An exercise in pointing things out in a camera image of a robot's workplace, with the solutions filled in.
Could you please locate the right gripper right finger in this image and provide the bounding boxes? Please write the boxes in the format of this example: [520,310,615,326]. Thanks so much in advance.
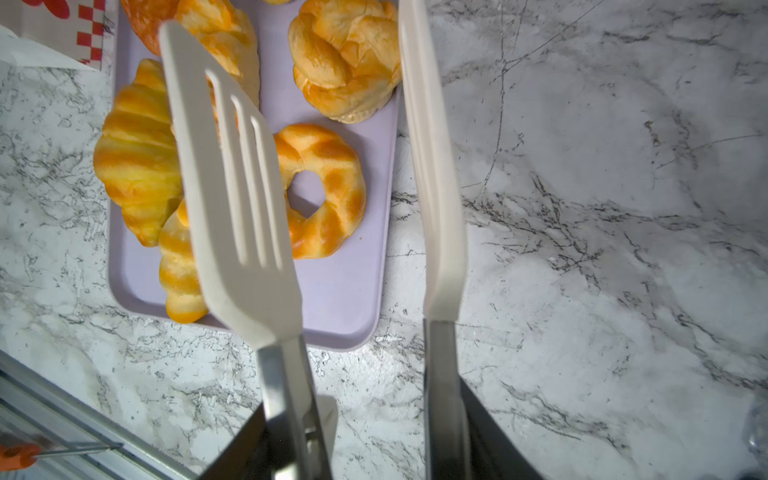
[461,378,543,480]

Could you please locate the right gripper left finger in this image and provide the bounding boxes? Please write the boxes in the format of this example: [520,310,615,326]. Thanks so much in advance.
[199,404,270,480]

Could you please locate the small striped croissant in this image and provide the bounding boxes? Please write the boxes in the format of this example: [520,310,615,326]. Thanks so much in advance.
[159,200,208,324]

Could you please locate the steel tongs with white tips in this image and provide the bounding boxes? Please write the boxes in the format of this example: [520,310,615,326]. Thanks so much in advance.
[159,1,472,479]

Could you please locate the white paper bag with flower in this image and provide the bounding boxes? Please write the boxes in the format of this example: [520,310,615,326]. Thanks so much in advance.
[1,0,107,71]

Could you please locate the lilac plastic tray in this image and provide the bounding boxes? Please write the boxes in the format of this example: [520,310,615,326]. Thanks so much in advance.
[107,1,402,351]

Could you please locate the large striped croissant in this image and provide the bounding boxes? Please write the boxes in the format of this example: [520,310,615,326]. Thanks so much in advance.
[93,59,183,247]

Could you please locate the golden knotted puff pastry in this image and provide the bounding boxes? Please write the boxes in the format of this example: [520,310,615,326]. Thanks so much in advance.
[288,0,402,124]

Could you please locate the twisted flaky pastry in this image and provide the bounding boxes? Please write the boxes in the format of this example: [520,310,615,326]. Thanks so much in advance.
[174,0,261,107]

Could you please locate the dark orange triangular pastry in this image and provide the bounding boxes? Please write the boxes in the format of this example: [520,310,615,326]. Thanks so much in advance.
[121,0,179,56]

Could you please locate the orange handled screwdriver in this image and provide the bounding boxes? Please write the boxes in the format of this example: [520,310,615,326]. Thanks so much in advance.
[1,443,123,472]

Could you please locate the braided ring bread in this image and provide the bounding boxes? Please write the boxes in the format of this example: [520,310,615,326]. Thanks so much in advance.
[274,123,367,260]

